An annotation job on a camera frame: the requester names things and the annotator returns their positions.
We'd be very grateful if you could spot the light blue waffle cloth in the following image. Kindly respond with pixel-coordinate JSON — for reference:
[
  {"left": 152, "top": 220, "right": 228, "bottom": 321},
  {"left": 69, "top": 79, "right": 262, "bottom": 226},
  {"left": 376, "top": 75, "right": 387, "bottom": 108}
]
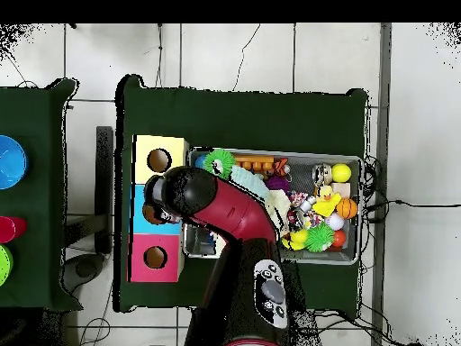
[{"left": 230, "top": 164, "right": 271, "bottom": 201}]

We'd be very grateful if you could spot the cream waffle cloth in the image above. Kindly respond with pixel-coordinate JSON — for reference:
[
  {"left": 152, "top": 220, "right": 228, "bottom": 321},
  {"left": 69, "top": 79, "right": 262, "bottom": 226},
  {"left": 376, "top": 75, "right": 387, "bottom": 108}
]
[{"left": 214, "top": 189, "right": 292, "bottom": 255}]

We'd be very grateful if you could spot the clear plastic bottle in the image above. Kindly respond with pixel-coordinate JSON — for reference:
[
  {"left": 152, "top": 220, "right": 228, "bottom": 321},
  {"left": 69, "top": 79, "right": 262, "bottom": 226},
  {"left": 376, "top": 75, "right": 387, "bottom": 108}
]
[{"left": 158, "top": 209, "right": 182, "bottom": 224}]

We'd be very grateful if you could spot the wooden box with three holes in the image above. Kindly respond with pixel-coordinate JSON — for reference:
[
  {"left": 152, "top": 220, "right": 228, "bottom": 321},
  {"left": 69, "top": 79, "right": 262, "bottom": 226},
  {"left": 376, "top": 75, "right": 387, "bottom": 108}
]
[{"left": 127, "top": 134, "right": 191, "bottom": 283}]

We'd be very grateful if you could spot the shallow clear mesh bin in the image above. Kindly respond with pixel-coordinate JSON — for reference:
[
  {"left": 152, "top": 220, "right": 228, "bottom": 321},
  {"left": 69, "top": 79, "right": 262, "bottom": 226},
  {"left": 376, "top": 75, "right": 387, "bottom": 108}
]
[{"left": 182, "top": 146, "right": 365, "bottom": 266}]

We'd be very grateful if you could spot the orange toy brick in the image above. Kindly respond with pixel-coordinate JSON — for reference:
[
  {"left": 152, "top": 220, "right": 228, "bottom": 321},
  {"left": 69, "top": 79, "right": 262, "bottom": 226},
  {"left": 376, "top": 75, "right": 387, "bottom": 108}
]
[{"left": 233, "top": 155, "right": 276, "bottom": 173}]

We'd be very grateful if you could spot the purple spiky ball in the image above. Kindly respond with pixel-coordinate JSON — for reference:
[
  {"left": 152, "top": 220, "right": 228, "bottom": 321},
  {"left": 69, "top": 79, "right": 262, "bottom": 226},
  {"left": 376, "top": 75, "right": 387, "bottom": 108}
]
[{"left": 265, "top": 175, "right": 291, "bottom": 194}]

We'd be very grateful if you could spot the yellow rubber duck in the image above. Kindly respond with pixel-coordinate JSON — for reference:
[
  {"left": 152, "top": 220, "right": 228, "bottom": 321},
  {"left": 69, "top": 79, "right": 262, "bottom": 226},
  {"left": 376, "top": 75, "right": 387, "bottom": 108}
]
[{"left": 312, "top": 184, "right": 342, "bottom": 218}]

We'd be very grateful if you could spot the small green puffer ball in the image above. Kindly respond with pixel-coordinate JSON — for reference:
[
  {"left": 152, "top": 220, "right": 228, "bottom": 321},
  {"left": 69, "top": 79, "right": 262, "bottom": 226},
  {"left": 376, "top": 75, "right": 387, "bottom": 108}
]
[{"left": 304, "top": 222, "right": 336, "bottom": 253}]

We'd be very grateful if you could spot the yellow ball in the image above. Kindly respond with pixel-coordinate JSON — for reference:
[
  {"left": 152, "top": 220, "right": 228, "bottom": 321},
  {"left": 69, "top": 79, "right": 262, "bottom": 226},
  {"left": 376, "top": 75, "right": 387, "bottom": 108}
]
[{"left": 330, "top": 162, "right": 353, "bottom": 184}]

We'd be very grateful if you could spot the small orange basketball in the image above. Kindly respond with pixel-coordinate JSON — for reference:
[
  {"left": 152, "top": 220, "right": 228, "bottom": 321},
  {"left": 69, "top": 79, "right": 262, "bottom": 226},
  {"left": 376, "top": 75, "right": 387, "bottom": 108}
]
[{"left": 335, "top": 197, "right": 359, "bottom": 220}]

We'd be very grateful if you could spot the grey rounded base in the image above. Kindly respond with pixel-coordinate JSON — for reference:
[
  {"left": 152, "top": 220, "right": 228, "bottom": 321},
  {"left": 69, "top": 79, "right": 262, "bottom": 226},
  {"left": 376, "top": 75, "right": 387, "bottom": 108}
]
[{"left": 62, "top": 252, "right": 105, "bottom": 293}]

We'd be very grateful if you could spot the dark green side table cloth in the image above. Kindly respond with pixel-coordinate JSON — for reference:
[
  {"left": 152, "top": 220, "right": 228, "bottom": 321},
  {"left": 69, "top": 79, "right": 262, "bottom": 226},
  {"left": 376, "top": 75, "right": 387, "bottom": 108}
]
[{"left": 0, "top": 77, "right": 83, "bottom": 311}]

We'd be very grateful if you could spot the blue bowl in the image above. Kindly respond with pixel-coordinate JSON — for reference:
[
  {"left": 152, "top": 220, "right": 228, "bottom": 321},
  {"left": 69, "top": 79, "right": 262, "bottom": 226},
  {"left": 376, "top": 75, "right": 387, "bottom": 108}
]
[{"left": 0, "top": 134, "right": 29, "bottom": 191}]

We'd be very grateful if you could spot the red toy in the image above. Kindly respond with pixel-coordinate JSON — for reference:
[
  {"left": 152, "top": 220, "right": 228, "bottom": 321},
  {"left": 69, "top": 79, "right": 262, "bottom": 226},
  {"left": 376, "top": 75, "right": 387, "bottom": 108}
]
[{"left": 0, "top": 215, "right": 28, "bottom": 244}]

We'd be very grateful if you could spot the black cable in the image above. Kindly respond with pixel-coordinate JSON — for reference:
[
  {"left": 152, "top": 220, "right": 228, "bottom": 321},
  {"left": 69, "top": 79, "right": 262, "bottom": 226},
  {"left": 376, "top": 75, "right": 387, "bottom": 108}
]
[{"left": 363, "top": 198, "right": 461, "bottom": 214}]

